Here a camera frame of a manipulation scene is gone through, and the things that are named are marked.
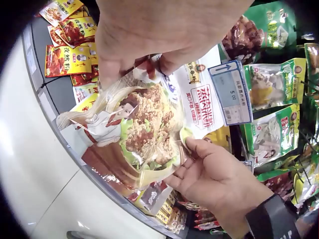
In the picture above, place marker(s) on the person's right hand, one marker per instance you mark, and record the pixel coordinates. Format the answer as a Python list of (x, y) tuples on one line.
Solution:
[(219, 181)]

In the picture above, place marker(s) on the person's left hand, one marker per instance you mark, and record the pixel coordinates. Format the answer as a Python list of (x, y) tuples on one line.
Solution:
[(159, 27)]

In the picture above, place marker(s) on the person's right thumb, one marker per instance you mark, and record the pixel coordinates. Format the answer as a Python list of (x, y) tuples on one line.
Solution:
[(198, 148)]

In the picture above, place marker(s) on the person's right fingers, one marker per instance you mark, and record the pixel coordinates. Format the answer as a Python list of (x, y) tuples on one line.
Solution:
[(178, 175)]

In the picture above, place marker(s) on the person's left fingers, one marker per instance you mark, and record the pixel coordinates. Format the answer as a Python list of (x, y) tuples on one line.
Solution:
[(165, 63)]

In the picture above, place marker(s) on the person's left thumb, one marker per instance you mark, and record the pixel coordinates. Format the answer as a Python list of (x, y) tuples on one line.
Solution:
[(113, 69)]

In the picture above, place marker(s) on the fried chicken print packet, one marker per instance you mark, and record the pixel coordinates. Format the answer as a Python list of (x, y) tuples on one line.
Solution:
[(139, 119)]

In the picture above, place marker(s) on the black wrist band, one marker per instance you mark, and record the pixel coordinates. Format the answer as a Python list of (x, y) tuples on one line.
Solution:
[(271, 216)]

